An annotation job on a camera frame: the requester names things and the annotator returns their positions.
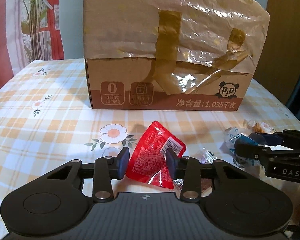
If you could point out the red snack packet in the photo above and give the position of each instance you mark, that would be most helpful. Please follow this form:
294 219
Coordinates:
150 160

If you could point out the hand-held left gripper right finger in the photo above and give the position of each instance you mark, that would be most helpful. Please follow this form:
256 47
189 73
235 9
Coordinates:
171 162

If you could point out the pinkish brown snack packet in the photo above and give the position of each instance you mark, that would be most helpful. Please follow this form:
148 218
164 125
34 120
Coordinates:
206 186

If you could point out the blue white candy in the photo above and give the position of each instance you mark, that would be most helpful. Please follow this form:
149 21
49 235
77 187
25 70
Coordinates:
231 136

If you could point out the small clear snack packet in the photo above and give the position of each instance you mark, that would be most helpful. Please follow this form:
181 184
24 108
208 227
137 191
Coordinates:
206 156

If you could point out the wooden board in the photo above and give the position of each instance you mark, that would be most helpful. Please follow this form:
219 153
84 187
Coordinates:
282 17

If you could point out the brown cardboard box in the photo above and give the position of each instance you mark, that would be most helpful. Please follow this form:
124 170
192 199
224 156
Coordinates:
110 67

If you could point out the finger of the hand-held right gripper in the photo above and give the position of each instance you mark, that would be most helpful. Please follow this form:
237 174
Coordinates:
242 141
263 138

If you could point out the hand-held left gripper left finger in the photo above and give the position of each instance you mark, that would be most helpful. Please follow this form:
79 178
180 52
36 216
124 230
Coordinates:
123 162

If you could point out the brown snack in clear wrapper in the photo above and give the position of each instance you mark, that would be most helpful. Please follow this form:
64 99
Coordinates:
258 127

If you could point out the printed plant and chair curtain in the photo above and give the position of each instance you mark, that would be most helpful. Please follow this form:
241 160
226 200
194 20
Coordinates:
5 30

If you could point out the clear plastic box liner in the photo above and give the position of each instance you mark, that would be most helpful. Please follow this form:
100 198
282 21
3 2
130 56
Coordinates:
202 17

